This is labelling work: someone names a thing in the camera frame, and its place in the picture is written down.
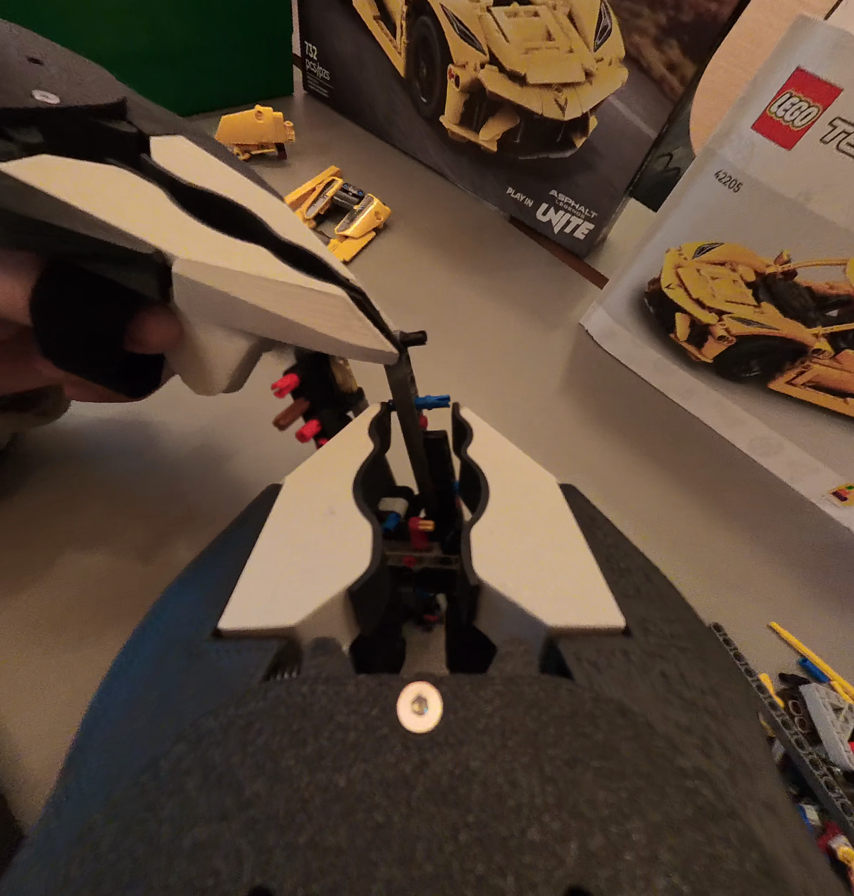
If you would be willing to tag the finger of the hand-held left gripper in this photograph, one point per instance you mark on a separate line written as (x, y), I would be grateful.
(245, 189)
(224, 280)

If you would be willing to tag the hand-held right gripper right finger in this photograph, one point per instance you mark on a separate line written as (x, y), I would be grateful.
(546, 560)

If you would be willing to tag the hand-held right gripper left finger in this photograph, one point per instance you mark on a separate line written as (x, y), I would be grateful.
(301, 560)

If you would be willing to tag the black grey toy brick chassis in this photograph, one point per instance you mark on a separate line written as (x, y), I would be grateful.
(427, 483)

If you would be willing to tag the small blue toy pin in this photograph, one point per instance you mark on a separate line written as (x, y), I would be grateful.
(434, 402)

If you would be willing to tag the person's left forearm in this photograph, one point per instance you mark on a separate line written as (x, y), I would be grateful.
(14, 427)

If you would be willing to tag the grey desk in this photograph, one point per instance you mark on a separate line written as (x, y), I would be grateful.
(539, 385)

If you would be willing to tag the person's left hand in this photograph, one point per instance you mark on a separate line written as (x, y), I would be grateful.
(7, 336)

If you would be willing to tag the small yellow toy car panel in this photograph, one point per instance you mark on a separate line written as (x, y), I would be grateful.
(255, 129)

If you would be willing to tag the large yellow toy car panel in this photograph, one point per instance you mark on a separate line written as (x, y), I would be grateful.
(343, 210)

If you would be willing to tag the green storage bin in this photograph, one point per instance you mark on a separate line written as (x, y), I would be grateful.
(154, 49)

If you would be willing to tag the yellow car toy set box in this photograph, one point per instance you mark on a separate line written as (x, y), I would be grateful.
(504, 105)

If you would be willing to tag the pile of toy brick pieces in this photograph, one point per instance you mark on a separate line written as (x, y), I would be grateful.
(825, 742)

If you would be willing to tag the yellow car instruction booklet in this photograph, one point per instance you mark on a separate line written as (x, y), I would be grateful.
(748, 280)

